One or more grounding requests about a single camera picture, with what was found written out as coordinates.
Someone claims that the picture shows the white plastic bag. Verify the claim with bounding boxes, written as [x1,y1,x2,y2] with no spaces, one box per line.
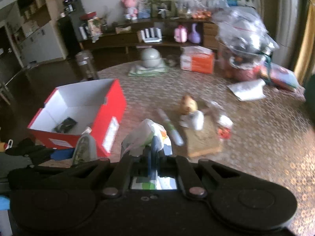
[121,119,177,190]

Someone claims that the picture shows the banknote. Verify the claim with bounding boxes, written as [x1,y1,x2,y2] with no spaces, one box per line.
[72,133,98,166]

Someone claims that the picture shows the small dark packet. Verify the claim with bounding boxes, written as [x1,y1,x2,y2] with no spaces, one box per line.
[54,117,77,134]

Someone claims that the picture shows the pink white small box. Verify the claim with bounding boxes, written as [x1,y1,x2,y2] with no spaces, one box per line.
[217,114,233,129]

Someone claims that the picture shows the red dragon keychain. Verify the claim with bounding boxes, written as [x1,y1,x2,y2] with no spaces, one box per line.
[217,127,231,140]

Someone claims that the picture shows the red white cardboard box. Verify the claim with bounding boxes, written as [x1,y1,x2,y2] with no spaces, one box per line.
[27,79,127,157]

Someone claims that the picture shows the green folded cloth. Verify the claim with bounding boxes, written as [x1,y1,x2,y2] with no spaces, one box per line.
[128,65,168,77]

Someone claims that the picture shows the green ceramic bowls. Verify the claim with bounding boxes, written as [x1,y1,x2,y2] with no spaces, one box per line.
[140,48,162,68]

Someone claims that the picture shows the clear plastic jar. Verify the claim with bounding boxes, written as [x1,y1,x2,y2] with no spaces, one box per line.
[75,50,99,80]

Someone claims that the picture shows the orange tissue box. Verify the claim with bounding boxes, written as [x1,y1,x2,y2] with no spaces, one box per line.
[180,46,215,74]

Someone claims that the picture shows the white router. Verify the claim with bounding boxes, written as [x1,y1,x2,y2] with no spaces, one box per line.
[139,27,162,43]

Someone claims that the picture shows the pink round pouch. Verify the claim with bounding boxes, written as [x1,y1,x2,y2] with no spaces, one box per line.
[229,56,262,82]

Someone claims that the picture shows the white paper sheet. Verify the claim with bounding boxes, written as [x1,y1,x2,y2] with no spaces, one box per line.
[227,79,266,101]

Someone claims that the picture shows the pink small backpack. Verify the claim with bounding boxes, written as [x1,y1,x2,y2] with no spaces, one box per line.
[174,25,187,43]

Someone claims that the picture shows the purple vase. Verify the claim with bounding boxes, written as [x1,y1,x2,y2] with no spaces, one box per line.
[188,23,201,44]

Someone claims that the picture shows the wooden tv cabinet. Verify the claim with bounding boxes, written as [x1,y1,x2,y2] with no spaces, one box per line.
[80,18,219,51]

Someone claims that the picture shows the black tall shelf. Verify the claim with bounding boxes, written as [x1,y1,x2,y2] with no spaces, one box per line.
[57,0,85,58]

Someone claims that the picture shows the large clear plastic bag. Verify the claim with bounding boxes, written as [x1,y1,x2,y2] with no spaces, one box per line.
[212,6,279,80]

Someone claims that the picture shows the stack of colourful books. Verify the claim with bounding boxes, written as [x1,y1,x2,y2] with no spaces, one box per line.
[260,63,299,92]

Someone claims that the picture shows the pink bear plush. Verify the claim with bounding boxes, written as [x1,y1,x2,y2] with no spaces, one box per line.
[121,0,138,21]

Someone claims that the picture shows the yellow curtain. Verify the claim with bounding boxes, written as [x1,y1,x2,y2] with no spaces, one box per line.
[294,0,314,85]

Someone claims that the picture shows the picture frame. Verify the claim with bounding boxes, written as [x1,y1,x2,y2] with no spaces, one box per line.
[150,0,176,19]

